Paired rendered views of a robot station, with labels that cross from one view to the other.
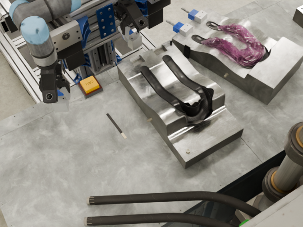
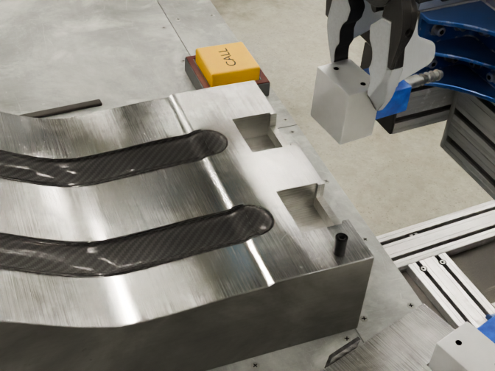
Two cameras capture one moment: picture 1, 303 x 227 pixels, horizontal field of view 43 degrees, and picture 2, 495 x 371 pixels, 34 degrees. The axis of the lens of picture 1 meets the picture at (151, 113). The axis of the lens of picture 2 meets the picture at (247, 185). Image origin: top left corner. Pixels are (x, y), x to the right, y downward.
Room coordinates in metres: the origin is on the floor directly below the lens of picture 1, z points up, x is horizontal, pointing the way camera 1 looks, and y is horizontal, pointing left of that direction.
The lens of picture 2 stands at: (1.09, -0.55, 1.35)
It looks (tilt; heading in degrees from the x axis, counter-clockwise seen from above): 41 degrees down; 95
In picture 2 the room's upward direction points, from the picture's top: 5 degrees clockwise
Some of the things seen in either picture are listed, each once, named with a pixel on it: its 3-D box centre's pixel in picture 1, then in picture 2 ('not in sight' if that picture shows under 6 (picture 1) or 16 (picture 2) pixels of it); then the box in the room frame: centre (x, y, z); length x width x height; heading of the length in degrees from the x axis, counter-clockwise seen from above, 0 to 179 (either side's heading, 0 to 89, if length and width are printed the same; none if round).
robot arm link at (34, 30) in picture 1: (37, 36); not in sight; (0.85, 0.33, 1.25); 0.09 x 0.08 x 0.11; 30
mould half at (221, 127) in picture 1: (177, 96); (29, 234); (0.87, -0.10, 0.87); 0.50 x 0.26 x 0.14; 29
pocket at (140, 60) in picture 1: (137, 63); (263, 146); (1.05, 0.05, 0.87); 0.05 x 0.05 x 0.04; 29
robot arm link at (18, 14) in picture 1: (30, 15); not in sight; (0.94, 0.37, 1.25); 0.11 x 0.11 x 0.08; 30
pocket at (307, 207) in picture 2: (159, 52); (310, 221); (1.10, -0.05, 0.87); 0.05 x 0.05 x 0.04; 29
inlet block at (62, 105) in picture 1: (61, 93); not in sight; (0.87, 0.33, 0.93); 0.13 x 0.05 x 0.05; 1
